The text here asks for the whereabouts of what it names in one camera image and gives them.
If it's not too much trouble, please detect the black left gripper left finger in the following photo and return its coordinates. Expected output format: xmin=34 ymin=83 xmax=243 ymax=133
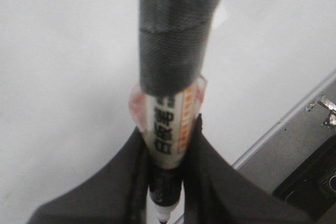
xmin=28 ymin=129 xmax=150 ymax=223

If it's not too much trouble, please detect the black device on floor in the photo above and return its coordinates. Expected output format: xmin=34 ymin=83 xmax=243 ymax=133
xmin=272 ymin=136 xmax=335 ymax=220

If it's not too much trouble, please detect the whiteboard marker with black tape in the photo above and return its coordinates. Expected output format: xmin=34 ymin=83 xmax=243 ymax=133
xmin=129 ymin=0 xmax=219 ymax=223

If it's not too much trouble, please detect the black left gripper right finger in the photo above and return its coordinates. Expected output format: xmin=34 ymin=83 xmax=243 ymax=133
xmin=182 ymin=115 xmax=312 ymax=223

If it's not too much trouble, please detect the white whiteboard with aluminium frame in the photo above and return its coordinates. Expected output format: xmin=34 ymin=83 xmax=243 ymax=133
xmin=1 ymin=0 xmax=335 ymax=223

